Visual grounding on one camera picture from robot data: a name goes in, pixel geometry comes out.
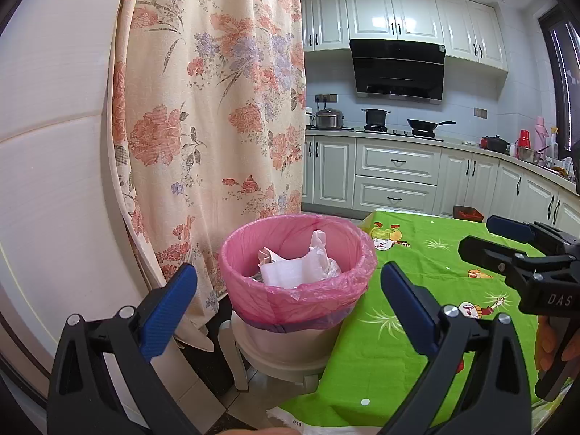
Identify black cooking pot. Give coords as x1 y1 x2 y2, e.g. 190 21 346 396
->
361 108 392 128

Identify black wok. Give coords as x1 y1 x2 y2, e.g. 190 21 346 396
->
406 119 456 136

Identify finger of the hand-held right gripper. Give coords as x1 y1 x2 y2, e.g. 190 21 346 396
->
459 234 544 291
486 215 580 259

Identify person's right hand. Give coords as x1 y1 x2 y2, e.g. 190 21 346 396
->
535 316 580 371

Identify red and black casserole pot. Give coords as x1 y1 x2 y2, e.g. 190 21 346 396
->
480 134 510 154

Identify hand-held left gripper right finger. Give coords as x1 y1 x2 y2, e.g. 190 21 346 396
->
381 262 532 435

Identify white foam sheet roll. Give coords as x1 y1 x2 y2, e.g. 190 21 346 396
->
259 254 324 290

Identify bin with pink liner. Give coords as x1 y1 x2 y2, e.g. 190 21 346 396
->
220 214 378 359

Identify floral curtain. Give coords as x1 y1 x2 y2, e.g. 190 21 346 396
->
109 0 309 354

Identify black range hood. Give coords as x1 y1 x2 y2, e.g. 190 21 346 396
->
349 38 447 106

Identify dark framed window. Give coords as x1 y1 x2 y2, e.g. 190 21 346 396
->
539 7 580 159

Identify white plastic stool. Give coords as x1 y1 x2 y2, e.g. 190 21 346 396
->
218 312 347 393

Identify green cartoon tablecloth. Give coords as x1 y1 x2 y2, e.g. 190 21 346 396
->
276 210 580 435

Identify white lower kitchen cabinets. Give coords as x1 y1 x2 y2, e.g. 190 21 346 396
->
301 129 580 236

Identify white kitchen cabinets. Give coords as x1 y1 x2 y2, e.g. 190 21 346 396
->
301 0 508 72
301 129 580 236

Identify white upper kitchen cabinets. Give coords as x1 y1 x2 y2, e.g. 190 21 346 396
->
301 0 508 72

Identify gas stove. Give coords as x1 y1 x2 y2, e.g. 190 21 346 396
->
356 126 445 139

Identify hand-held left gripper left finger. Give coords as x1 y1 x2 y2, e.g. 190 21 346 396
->
47 263 200 435

